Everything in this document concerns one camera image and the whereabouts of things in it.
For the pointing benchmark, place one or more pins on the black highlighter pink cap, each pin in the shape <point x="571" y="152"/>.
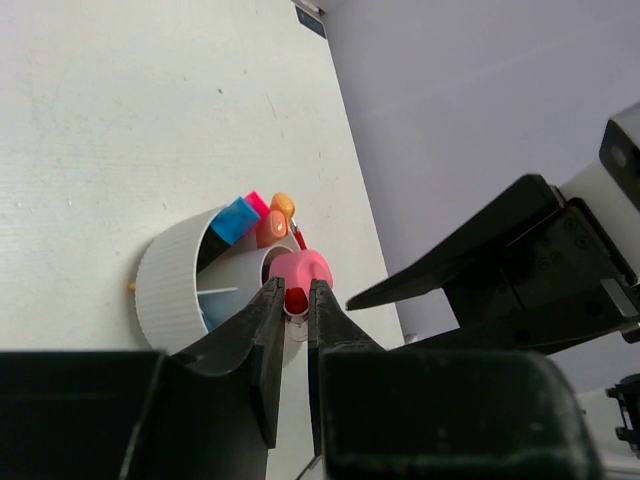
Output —
<point x="257" y="203"/>

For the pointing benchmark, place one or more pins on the pink capped highlighter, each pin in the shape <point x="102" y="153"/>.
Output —
<point x="298" y="269"/>

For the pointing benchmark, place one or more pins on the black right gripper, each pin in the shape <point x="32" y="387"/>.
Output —
<point x="560" y="284"/>

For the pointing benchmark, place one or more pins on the grey highlighter orange cap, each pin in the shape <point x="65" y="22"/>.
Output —
<point x="272" y="229"/>

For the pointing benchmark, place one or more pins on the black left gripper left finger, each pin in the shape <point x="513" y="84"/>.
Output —
<point x="209" y="411"/>

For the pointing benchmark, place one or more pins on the black highlighter blue cap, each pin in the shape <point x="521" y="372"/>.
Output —
<point x="229" y="226"/>

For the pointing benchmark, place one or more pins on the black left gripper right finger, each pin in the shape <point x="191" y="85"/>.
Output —
<point x="438" y="414"/>

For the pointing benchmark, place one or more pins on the red gel pen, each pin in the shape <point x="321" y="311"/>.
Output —
<point x="297" y="234"/>

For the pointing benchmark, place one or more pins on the yellow capped orange highlighter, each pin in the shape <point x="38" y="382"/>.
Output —
<point x="283" y="203"/>

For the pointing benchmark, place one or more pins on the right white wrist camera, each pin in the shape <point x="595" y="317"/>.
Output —
<point x="609" y="185"/>

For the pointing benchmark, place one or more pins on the white round pen holder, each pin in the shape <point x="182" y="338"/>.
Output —
<point x="176" y="305"/>

